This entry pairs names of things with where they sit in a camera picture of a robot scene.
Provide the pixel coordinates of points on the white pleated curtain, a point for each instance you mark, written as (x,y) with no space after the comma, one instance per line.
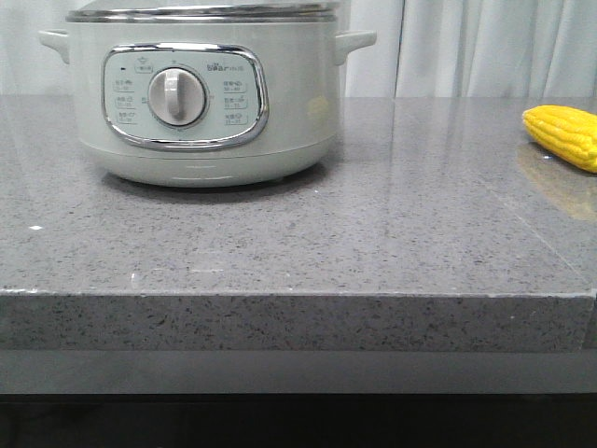
(543,49)

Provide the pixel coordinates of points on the glass pot lid steel rim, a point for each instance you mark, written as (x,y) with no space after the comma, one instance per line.
(188,12)

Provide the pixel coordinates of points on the yellow corn cob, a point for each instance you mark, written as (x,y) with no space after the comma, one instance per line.
(567,132)

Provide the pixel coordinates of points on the pale green electric cooking pot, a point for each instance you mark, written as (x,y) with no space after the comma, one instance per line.
(206,104)

